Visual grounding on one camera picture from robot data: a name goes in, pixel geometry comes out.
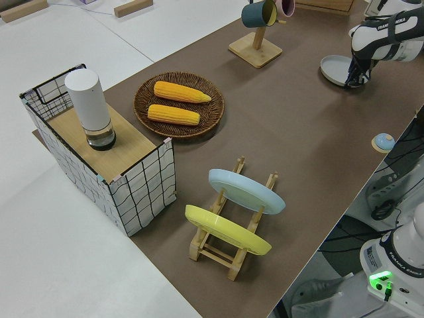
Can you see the wooden block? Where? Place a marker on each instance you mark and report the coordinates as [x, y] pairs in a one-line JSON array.
[[132, 7], [23, 9]]

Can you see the light blue call bell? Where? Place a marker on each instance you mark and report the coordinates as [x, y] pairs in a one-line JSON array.
[[384, 141]]

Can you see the wooden cabinet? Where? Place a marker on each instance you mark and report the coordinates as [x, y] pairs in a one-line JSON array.
[[324, 6]]

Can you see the yellow round plate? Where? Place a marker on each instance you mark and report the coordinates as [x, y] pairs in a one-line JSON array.
[[225, 228]]

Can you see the pink mug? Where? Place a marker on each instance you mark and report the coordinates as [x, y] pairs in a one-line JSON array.
[[286, 6]]

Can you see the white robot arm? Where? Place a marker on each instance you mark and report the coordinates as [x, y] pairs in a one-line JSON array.
[[381, 36], [376, 6]]

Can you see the short blunt corn cob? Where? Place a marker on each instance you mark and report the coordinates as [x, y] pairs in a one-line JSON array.
[[172, 114]]

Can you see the long pointed corn cob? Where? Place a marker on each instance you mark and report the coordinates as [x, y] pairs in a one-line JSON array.
[[180, 92]]

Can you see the teal mug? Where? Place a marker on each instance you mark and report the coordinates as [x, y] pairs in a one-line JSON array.
[[253, 15]]

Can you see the white cylinder bottle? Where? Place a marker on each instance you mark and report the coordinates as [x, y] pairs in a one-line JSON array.
[[89, 102]]

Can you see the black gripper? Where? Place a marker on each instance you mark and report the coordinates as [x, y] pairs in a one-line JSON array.
[[361, 69]]

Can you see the wooden plate rack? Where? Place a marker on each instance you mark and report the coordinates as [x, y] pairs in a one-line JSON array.
[[215, 255]]

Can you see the gray round plate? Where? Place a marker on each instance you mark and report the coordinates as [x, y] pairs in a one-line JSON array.
[[334, 68]]

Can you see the round wicker basket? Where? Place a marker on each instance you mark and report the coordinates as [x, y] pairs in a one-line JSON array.
[[145, 109]]

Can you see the wooden board in basket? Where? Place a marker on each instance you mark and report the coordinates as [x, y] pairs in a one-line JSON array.
[[129, 145]]

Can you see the wooden mug tree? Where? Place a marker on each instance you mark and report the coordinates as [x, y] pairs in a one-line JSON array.
[[255, 49]]

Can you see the light blue round plate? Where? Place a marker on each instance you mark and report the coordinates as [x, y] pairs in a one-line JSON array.
[[245, 190]]

